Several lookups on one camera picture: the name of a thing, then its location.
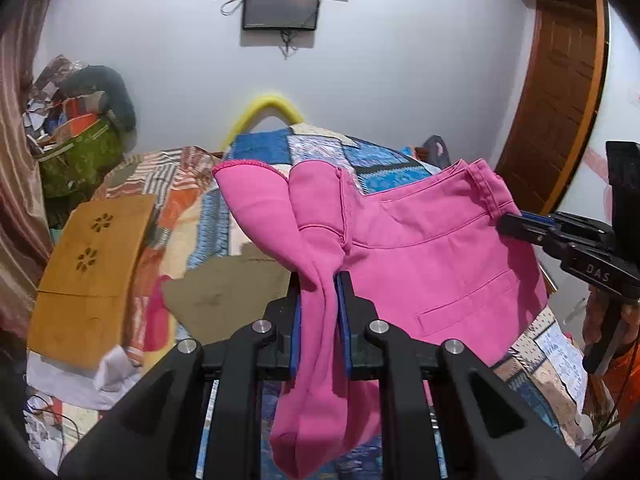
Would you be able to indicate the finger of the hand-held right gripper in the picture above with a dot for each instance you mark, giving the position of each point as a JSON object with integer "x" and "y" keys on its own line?
{"x": 525, "y": 230}
{"x": 560, "y": 221}

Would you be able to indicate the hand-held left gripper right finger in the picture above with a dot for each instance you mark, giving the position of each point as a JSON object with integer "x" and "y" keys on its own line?
{"x": 344, "y": 330}

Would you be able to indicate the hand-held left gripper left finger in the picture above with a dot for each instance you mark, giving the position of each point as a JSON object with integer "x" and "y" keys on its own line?
{"x": 295, "y": 340}

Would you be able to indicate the pink pants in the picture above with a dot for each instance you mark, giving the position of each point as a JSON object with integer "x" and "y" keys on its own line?
{"x": 425, "y": 260}

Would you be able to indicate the olive green pants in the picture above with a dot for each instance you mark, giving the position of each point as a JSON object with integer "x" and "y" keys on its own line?
{"x": 225, "y": 295}

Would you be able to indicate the person's orange garment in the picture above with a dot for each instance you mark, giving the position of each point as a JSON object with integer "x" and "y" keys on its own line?
{"x": 615, "y": 380}

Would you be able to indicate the grey backpack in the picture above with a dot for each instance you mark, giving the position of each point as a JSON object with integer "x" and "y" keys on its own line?
{"x": 435, "y": 147}

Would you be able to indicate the wooden door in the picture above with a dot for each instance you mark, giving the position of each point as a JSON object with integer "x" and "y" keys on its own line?
{"x": 555, "y": 85}

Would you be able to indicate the white wardrobe door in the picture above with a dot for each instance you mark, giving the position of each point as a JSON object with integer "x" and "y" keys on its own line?
{"x": 622, "y": 85}

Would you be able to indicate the blue patchwork blanket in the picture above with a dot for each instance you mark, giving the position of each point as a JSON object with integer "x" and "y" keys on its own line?
{"x": 380, "y": 165}

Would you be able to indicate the white crumpled paper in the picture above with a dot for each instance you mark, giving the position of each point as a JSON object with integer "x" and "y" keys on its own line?
{"x": 117, "y": 365}

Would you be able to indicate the orange striped quilt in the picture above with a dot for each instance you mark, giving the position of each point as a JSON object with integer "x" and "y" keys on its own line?
{"x": 165, "y": 175}

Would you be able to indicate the wooden board with flower cutouts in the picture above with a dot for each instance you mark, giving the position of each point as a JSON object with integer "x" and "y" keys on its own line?
{"x": 85, "y": 300}

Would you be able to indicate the yellow foam hoop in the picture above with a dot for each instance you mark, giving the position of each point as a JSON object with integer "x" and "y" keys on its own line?
{"x": 270, "y": 96}

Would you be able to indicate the green patterned bag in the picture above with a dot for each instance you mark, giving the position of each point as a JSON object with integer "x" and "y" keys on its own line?
{"x": 85, "y": 160}

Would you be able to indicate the striped brown curtain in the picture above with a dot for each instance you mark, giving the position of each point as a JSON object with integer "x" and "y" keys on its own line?
{"x": 15, "y": 185}

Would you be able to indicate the pile of mixed clutter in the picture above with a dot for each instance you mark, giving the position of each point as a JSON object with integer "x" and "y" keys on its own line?
{"x": 45, "y": 85}

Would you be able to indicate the small black wall monitor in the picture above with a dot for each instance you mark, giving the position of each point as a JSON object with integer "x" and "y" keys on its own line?
{"x": 280, "y": 7}

